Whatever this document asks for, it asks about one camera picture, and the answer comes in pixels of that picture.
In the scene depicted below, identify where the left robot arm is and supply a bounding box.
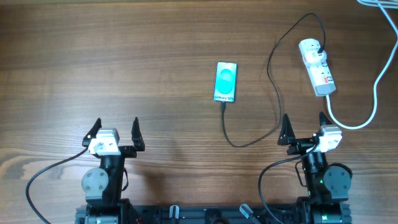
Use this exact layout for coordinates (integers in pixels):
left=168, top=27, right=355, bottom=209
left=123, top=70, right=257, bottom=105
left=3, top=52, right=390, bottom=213
left=75, top=118, right=145, bottom=224

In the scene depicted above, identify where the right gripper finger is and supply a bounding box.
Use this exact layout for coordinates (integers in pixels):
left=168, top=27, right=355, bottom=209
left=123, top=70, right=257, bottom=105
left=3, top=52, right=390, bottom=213
left=277, top=113, right=295, bottom=146
left=319, top=111, right=332, bottom=126

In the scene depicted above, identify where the white USB charger plug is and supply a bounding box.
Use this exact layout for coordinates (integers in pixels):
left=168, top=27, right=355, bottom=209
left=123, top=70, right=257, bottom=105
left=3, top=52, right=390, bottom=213
left=303, top=50, right=327, bottom=67

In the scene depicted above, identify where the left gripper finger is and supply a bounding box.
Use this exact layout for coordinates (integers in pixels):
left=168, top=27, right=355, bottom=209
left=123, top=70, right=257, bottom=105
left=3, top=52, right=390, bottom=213
left=131, top=117, right=145, bottom=151
left=82, top=118, right=102, bottom=147

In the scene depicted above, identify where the white power strip cord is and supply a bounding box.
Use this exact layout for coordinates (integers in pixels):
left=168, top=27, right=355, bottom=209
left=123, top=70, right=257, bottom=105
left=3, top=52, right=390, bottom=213
left=325, top=0, right=398, bottom=130

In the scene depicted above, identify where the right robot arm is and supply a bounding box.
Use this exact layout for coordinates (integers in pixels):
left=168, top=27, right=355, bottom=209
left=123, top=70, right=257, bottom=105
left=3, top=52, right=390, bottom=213
left=277, top=112, right=353, bottom=224

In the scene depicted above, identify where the white power strip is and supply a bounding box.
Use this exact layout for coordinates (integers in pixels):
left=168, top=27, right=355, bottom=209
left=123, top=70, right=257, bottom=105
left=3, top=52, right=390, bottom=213
left=298, top=39, right=336, bottom=96

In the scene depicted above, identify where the turquoise screen smartphone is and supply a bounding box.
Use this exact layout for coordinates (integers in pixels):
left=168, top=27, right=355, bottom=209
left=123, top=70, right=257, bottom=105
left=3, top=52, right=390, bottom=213
left=213, top=62, right=238, bottom=103

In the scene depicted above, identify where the black USB charging cable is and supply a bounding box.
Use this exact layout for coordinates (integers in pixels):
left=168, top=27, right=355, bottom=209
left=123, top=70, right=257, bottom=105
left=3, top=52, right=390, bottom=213
left=220, top=12, right=326, bottom=148

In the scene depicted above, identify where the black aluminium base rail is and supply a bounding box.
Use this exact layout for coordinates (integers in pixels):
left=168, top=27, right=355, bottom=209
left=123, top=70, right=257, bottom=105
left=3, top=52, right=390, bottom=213
left=75, top=203, right=352, bottom=224

